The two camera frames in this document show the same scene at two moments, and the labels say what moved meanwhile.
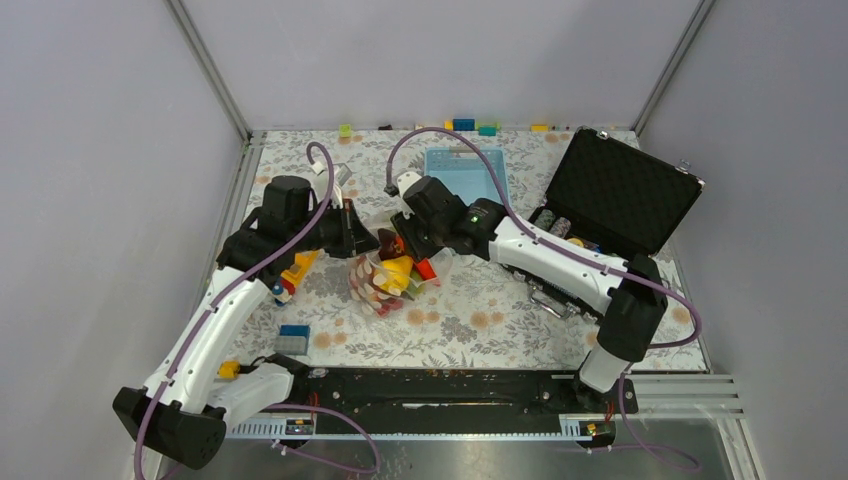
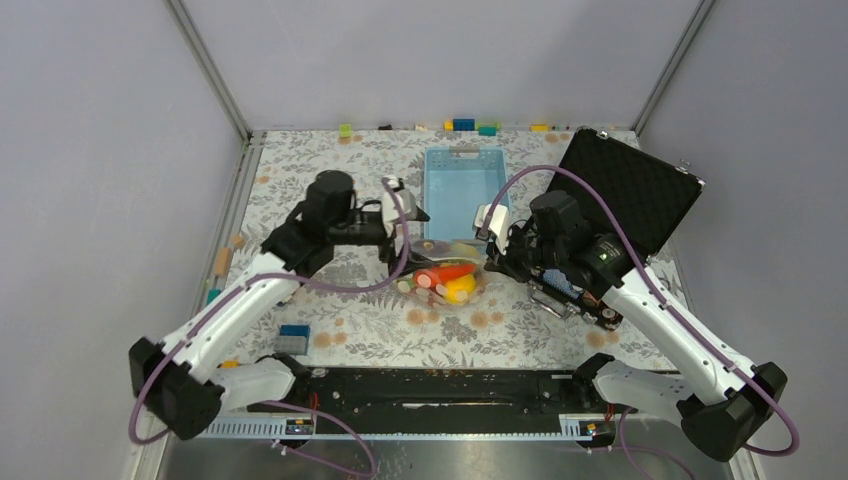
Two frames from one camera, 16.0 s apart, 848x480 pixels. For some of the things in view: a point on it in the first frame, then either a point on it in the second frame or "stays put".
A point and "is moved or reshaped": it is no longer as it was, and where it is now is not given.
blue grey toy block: x=293 y=339 stays put
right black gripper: x=406 y=230 → x=500 y=252
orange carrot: x=425 y=269 is moved or reshaped
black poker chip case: x=614 y=198 stays put
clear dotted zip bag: x=381 y=283 → x=456 y=278
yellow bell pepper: x=398 y=271 is moved or reshaped
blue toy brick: x=464 y=124 stays put
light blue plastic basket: x=463 y=171 stays put
